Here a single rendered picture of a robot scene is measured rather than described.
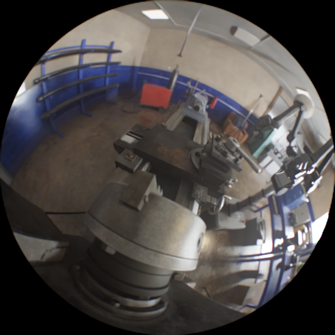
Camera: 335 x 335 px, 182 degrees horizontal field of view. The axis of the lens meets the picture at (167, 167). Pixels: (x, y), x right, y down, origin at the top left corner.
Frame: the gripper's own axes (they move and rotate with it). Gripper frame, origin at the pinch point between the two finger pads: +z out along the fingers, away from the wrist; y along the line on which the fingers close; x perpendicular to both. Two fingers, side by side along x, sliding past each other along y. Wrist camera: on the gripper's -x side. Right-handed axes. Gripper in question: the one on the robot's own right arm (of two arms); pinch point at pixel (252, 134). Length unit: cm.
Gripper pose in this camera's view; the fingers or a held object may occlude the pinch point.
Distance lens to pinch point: 97.0
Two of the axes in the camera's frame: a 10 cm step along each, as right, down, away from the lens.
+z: -7.1, 3.6, 6.1
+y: -1.7, 7.5, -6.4
